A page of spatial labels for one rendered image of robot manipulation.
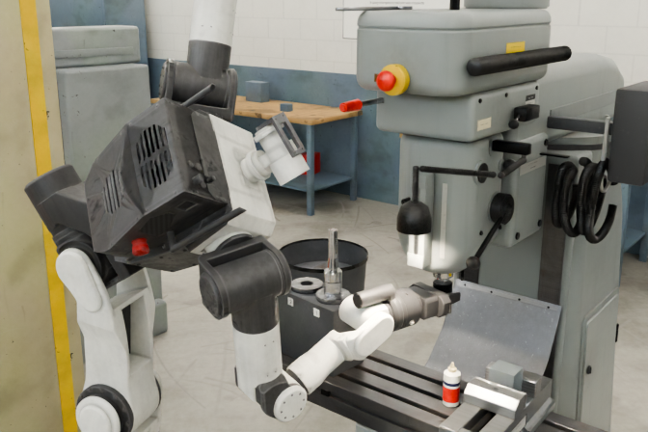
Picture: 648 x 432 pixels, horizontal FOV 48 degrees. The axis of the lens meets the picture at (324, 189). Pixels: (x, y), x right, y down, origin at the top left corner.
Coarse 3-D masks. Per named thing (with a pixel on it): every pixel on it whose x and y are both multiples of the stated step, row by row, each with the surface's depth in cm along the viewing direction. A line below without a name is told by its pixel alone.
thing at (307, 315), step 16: (304, 288) 195; (320, 288) 197; (288, 304) 196; (304, 304) 192; (320, 304) 189; (336, 304) 188; (288, 320) 198; (304, 320) 193; (320, 320) 188; (336, 320) 186; (288, 336) 199; (304, 336) 194; (320, 336) 189; (288, 352) 200; (304, 352) 196; (336, 368) 189
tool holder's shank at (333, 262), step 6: (330, 234) 187; (336, 234) 187; (330, 240) 187; (336, 240) 188; (330, 246) 188; (336, 246) 188; (330, 252) 188; (336, 252) 189; (330, 258) 189; (336, 258) 189; (330, 264) 189; (336, 264) 189; (330, 270) 189; (336, 270) 190
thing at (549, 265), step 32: (576, 160) 184; (544, 192) 191; (608, 192) 201; (544, 224) 192; (480, 256) 207; (512, 256) 201; (544, 256) 194; (576, 256) 192; (608, 256) 210; (512, 288) 203; (544, 288) 196; (576, 288) 194; (608, 288) 214; (576, 320) 196; (608, 320) 215; (576, 352) 199; (608, 352) 220; (576, 384) 202; (608, 384) 224; (576, 416) 205; (608, 416) 229
